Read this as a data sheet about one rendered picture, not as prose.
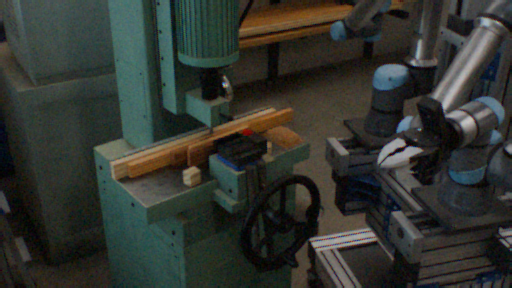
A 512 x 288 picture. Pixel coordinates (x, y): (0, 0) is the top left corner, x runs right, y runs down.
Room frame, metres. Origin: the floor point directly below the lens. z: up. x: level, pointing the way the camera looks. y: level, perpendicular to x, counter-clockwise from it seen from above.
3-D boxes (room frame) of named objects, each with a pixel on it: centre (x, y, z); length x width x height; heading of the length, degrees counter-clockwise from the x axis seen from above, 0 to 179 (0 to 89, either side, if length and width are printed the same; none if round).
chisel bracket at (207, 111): (1.62, 0.14, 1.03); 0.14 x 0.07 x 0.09; 39
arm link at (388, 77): (1.92, -0.49, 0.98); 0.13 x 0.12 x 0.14; 121
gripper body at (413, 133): (1.06, -0.36, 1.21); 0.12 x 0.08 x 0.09; 128
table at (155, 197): (1.51, 0.08, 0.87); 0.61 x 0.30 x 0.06; 129
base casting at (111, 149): (1.70, 0.21, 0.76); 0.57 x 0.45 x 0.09; 39
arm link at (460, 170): (1.17, -0.48, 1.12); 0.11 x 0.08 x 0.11; 39
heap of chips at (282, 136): (1.68, -0.10, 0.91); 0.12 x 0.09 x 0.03; 39
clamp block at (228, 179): (1.44, 0.03, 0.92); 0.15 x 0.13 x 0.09; 129
